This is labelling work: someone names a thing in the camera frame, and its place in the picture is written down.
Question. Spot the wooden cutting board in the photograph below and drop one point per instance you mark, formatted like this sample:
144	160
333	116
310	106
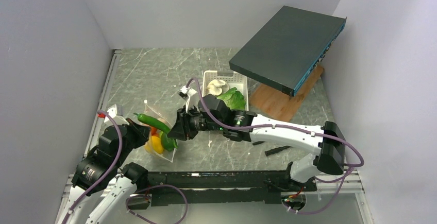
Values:
279	105

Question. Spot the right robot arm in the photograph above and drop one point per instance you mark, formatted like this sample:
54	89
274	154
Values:
326	154

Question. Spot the yellow lemon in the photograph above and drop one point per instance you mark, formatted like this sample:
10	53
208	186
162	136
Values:
153	145

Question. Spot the white garlic cluster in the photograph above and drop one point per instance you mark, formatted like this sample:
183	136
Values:
217	87

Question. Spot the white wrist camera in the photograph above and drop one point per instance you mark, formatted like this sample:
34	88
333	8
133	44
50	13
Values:
191	98
116	113

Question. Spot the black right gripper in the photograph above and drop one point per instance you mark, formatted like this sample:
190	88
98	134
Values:
182	128

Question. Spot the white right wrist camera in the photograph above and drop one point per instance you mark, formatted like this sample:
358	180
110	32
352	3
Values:
191	98

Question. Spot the polka dot zip top bag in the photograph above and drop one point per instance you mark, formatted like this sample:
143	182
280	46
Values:
152	111

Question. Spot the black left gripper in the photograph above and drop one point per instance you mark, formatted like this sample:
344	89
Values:
142	132

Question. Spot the dark network switch box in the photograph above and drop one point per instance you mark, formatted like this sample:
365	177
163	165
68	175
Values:
286	50

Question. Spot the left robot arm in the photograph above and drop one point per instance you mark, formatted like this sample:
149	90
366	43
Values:
101	181

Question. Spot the dark green cucumber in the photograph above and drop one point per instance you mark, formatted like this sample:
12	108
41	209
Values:
152	121

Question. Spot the aluminium frame profile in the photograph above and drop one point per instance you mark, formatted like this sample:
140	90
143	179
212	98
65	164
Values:
102	89

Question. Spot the orange tangerine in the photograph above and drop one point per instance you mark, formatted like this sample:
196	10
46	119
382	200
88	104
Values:
153	131

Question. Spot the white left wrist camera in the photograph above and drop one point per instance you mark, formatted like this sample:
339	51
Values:
116	113

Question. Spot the black hammer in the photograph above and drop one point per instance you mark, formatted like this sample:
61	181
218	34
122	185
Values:
275	150

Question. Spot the white perforated plastic basket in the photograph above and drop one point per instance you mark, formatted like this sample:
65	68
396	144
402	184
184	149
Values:
232	78

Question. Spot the green white cabbage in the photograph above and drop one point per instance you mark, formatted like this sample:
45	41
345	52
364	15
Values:
233	99

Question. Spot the orange handled pliers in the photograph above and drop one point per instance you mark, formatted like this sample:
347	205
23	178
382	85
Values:
257	143

